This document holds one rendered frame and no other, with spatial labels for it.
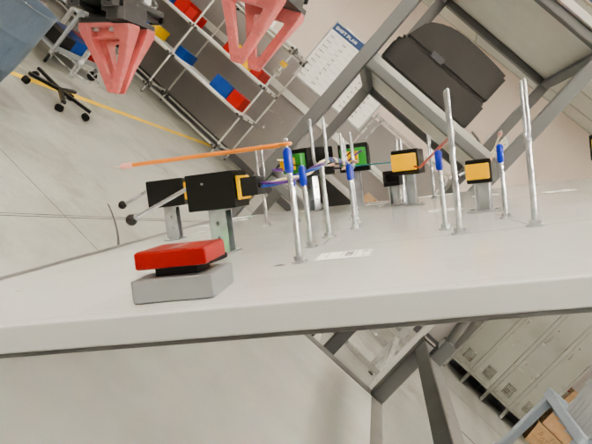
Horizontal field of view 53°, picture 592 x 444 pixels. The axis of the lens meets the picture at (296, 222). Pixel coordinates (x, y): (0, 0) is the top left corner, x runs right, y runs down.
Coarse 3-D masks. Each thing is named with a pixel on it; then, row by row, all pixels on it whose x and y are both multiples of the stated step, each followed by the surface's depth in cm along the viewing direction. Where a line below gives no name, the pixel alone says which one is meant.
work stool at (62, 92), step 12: (60, 60) 443; (72, 60) 477; (84, 60) 459; (36, 72) 470; (72, 72) 444; (48, 84) 454; (60, 96) 450; (72, 96) 491; (60, 108) 443; (84, 108) 472; (84, 120) 475
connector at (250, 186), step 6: (234, 180) 64; (240, 180) 63; (246, 180) 63; (252, 180) 63; (258, 180) 64; (240, 186) 63; (246, 186) 63; (252, 186) 63; (258, 186) 64; (246, 192) 63; (252, 192) 63; (258, 192) 63; (264, 192) 66
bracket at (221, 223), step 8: (216, 216) 65; (224, 216) 65; (232, 216) 67; (216, 224) 65; (224, 224) 65; (232, 224) 66; (216, 232) 65; (224, 232) 65; (232, 232) 67; (224, 240) 65; (232, 240) 67; (232, 248) 67; (240, 248) 68
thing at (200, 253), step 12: (204, 240) 43; (216, 240) 42; (144, 252) 40; (156, 252) 39; (168, 252) 39; (180, 252) 39; (192, 252) 39; (204, 252) 39; (216, 252) 41; (144, 264) 39; (156, 264) 39; (168, 264) 39; (180, 264) 39; (192, 264) 39; (204, 264) 42; (156, 276) 40
